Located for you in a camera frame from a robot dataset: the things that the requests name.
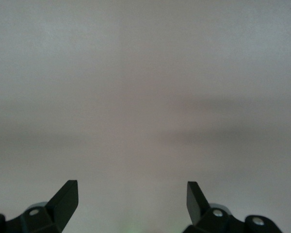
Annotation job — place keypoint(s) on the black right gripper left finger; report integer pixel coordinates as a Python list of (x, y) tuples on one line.
[(63, 204)]

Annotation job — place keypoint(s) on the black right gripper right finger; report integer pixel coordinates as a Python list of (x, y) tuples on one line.
[(196, 204)]

